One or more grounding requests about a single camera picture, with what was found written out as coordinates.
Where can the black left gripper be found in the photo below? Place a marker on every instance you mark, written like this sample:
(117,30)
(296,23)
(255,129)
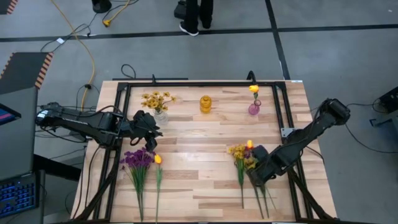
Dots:
(140,127)

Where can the yellow glass vase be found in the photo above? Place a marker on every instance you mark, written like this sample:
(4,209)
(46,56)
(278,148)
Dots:
(205,104)

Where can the white floor tag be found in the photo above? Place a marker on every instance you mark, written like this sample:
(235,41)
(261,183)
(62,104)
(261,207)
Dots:
(60,40)

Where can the backlit keyboard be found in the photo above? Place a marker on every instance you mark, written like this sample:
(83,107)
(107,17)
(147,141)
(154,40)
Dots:
(17,196)

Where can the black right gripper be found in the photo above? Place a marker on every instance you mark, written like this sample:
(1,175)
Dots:
(261,168)

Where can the small hazard-striped black mat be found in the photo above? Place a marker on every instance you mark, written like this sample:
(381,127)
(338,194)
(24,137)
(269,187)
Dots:
(6,5)

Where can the yellow artificial tulip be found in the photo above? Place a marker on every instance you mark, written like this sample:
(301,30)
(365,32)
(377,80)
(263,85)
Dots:
(253,88)

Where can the clear glass vase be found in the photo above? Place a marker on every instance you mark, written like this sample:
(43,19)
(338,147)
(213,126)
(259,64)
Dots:
(161,118)

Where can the person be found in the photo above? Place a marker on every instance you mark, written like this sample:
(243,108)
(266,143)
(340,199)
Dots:
(192,15)

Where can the black box on floor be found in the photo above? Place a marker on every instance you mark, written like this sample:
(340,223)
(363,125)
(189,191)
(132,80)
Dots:
(180,11)

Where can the black floor equipment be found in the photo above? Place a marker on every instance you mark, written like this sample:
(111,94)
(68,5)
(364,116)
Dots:
(390,99)

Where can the black aluminium table frame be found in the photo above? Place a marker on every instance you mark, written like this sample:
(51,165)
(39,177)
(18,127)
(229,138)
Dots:
(199,84)

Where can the grey side desk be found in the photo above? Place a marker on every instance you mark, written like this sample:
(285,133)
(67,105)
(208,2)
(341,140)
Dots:
(18,149)

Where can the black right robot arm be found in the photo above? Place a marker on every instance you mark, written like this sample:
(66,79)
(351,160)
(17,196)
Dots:
(311,130)

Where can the orange artificial tulip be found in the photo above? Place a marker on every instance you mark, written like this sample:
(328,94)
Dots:
(249,144)
(158,159)

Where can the black round stand base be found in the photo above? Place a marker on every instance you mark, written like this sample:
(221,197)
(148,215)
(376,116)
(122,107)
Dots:
(101,5)

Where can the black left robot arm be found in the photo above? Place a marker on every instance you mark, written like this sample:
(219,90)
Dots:
(81,124)

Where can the pink glass vase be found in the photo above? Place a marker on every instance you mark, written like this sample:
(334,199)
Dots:
(254,109)

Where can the large hazard-striped black mat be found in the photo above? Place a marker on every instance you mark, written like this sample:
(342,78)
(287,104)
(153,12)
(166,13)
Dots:
(21,71)

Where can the small lit screen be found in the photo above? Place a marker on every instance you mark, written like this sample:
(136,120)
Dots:
(7,114)

